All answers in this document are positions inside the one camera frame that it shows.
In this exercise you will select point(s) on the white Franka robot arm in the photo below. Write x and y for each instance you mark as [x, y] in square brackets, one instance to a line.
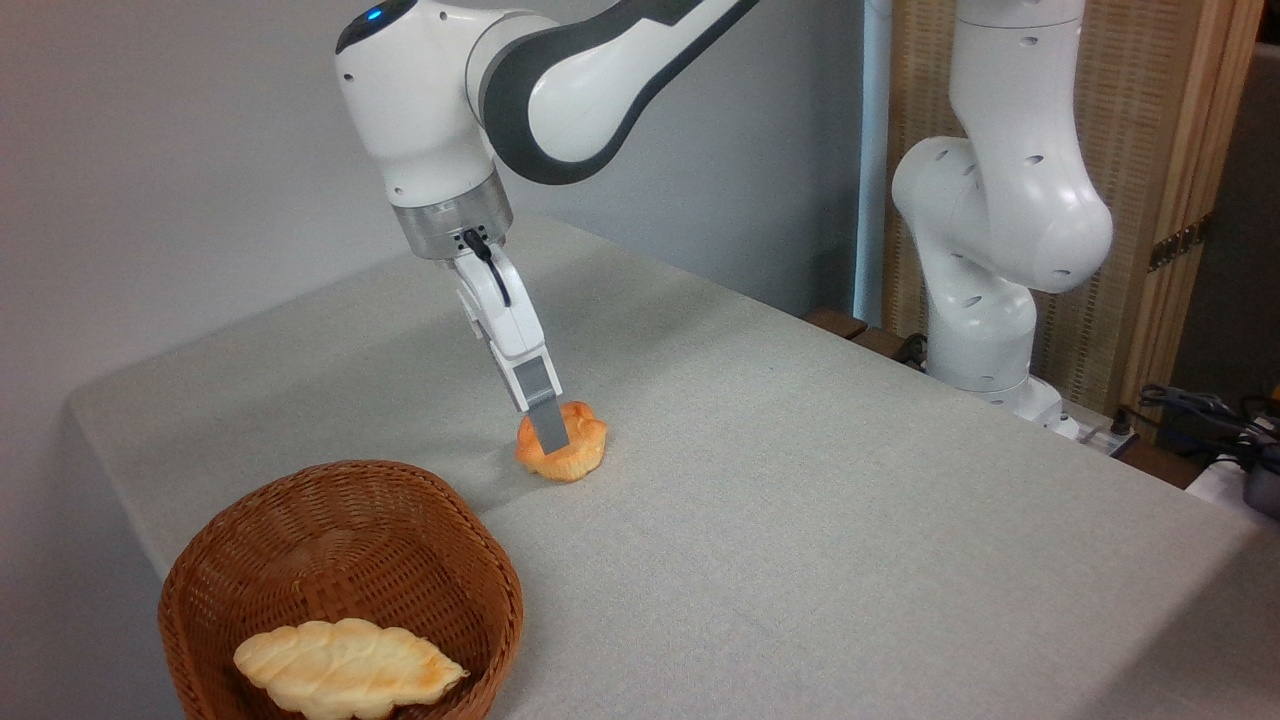
[420, 100]

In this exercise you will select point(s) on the round orange bread roll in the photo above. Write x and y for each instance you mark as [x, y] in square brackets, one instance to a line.
[580, 458]

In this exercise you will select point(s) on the white vertical pole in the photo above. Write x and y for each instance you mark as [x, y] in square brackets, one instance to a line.
[872, 150]

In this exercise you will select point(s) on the grey tablecloth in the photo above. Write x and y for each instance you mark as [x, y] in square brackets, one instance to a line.
[800, 500]

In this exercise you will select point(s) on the brown woven wicker basket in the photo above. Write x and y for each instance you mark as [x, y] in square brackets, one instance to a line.
[450, 570]

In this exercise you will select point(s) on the long pale braided bread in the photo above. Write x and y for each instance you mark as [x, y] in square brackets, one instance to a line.
[345, 668]

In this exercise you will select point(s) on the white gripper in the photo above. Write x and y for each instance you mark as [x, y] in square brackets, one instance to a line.
[505, 310]

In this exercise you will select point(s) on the dark metal screen hinge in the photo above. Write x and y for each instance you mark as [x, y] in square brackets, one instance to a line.
[1178, 243]

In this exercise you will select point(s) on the brown wooden table edge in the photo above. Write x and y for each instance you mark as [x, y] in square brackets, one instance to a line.
[850, 328]

